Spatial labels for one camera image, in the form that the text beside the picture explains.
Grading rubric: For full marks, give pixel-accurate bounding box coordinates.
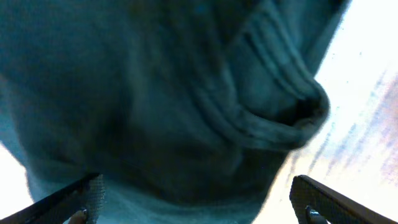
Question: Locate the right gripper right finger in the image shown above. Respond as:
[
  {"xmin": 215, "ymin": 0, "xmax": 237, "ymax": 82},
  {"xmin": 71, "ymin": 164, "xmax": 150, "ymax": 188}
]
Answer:
[{"xmin": 289, "ymin": 175, "xmax": 397, "ymax": 224}]

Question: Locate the small black cloth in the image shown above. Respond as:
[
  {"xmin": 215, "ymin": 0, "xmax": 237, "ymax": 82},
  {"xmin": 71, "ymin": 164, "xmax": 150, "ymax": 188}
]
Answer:
[{"xmin": 1, "ymin": 0, "xmax": 348, "ymax": 223}]

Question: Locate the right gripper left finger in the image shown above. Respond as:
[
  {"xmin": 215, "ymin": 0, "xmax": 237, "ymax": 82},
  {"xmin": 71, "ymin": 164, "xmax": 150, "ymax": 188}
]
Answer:
[{"xmin": 1, "ymin": 174, "xmax": 105, "ymax": 224}]

